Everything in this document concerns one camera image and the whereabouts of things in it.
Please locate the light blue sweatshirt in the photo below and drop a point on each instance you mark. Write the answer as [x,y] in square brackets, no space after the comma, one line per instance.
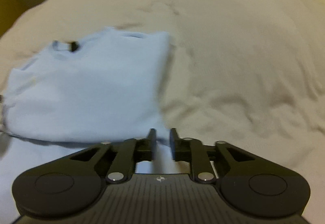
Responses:
[62,100]

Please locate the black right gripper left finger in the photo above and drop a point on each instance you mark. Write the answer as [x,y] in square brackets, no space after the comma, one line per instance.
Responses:
[73,183]

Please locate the grey bed duvet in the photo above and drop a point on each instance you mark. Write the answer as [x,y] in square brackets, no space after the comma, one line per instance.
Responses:
[247,71]

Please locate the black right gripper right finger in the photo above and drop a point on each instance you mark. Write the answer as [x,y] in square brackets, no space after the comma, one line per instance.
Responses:
[247,182]

